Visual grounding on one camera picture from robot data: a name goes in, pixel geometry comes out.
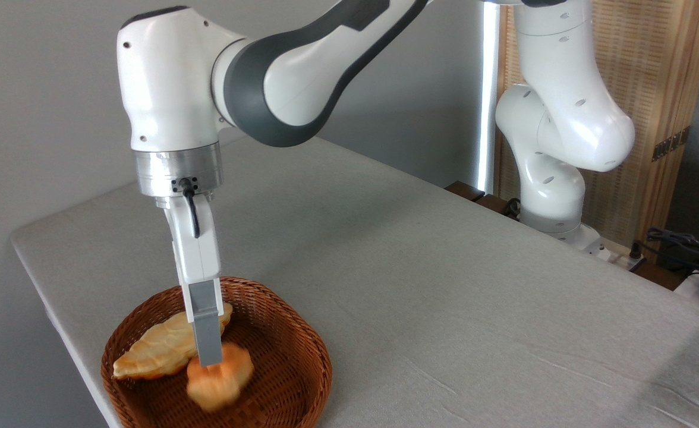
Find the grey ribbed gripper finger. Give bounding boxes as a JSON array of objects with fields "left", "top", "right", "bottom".
[{"left": 182, "top": 277, "right": 226, "bottom": 367}]

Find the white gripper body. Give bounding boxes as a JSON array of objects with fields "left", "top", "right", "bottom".
[{"left": 158, "top": 193, "right": 223, "bottom": 286}]

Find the round orange bun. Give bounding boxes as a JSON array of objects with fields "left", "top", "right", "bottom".
[{"left": 185, "top": 342, "right": 256, "bottom": 413}]

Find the long croissant-shaped bread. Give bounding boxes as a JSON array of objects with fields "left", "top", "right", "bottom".
[{"left": 112, "top": 303, "right": 235, "bottom": 380}]

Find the brown woven wicker basket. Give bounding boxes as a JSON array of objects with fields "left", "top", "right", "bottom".
[{"left": 100, "top": 276, "right": 333, "bottom": 428}]

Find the grey tablecloth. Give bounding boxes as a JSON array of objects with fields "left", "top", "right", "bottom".
[{"left": 10, "top": 134, "right": 699, "bottom": 428}]

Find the dark brown wooden block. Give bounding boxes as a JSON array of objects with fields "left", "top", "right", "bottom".
[
  {"left": 474, "top": 193, "right": 520, "bottom": 221},
  {"left": 445, "top": 181, "right": 486, "bottom": 202}
]

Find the dark metal screen hinge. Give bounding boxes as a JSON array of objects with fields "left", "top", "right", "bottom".
[{"left": 651, "top": 125, "right": 691, "bottom": 162}]

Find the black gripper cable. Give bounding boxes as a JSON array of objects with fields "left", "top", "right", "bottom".
[{"left": 173, "top": 177, "right": 202, "bottom": 239}]

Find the black cable bundle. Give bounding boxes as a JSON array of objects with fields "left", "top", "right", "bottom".
[{"left": 646, "top": 227, "right": 699, "bottom": 275}]

